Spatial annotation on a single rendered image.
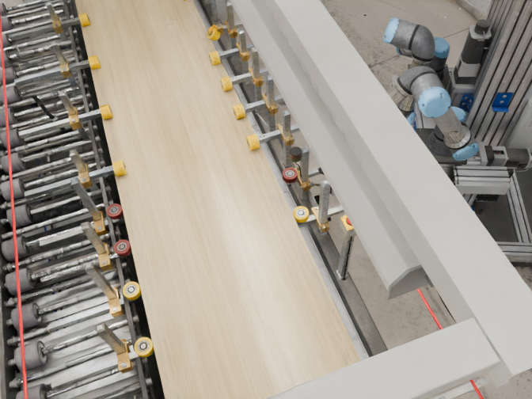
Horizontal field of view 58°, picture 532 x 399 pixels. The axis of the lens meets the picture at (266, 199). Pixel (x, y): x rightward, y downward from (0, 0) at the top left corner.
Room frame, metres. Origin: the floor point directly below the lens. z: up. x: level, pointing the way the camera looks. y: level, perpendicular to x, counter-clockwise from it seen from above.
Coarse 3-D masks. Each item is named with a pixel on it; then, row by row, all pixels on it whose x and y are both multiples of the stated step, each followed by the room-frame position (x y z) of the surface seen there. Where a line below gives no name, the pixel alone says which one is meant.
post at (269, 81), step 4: (268, 76) 2.00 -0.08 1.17; (268, 80) 1.98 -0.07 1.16; (272, 80) 1.99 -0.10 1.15; (268, 84) 1.98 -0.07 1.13; (272, 84) 1.99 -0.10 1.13; (268, 88) 1.98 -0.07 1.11; (272, 88) 1.99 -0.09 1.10; (268, 92) 1.98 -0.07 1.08; (272, 92) 1.99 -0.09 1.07; (268, 96) 1.98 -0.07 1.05; (272, 96) 1.99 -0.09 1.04; (268, 100) 1.98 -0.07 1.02; (272, 100) 1.99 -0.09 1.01; (268, 104) 1.99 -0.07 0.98; (272, 104) 1.99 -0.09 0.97; (268, 116) 2.00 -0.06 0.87; (272, 116) 1.99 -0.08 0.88; (268, 120) 2.01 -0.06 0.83; (272, 120) 1.99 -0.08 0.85; (268, 124) 2.01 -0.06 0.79; (272, 124) 1.99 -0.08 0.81; (272, 128) 1.99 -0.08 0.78
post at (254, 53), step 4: (252, 48) 2.24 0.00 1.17; (252, 52) 2.23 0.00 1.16; (256, 52) 2.23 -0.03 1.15; (252, 56) 2.24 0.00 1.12; (256, 56) 2.23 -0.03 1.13; (252, 60) 2.25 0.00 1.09; (256, 60) 2.23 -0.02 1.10; (252, 64) 2.25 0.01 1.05; (256, 64) 2.23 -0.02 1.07; (256, 68) 2.23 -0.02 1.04; (256, 72) 2.23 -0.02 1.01; (256, 76) 2.23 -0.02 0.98; (256, 88) 2.23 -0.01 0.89; (260, 88) 2.23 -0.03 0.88; (256, 92) 2.22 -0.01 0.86; (260, 92) 2.23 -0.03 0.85; (256, 96) 2.22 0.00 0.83; (260, 96) 2.23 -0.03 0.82; (256, 100) 2.22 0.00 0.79; (260, 100) 2.23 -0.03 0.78
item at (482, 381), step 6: (480, 378) 0.44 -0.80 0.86; (486, 378) 0.44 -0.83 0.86; (468, 384) 0.42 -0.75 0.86; (480, 384) 0.42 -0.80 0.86; (486, 384) 0.42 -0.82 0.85; (450, 390) 0.41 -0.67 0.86; (456, 390) 0.40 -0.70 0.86; (462, 390) 0.40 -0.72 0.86; (468, 390) 0.40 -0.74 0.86; (438, 396) 0.39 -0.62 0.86; (450, 396) 0.39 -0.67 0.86; (456, 396) 0.38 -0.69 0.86
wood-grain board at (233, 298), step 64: (128, 0) 3.25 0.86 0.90; (128, 64) 2.54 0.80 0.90; (192, 64) 2.49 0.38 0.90; (128, 128) 1.98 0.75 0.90; (192, 128) 1.93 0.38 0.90; (128, 192) 1.52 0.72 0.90; (192, 192) 1.48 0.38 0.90; (256, 192) 1.44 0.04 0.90; (192, 256) 1.10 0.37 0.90; (256, 256) 1.07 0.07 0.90; (192, 320) 0.79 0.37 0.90; (256, 320) 0.76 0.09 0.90; (320, 320) 0.73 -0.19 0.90; (192, 384) 0.52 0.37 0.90; (256, 384) 0.49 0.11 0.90
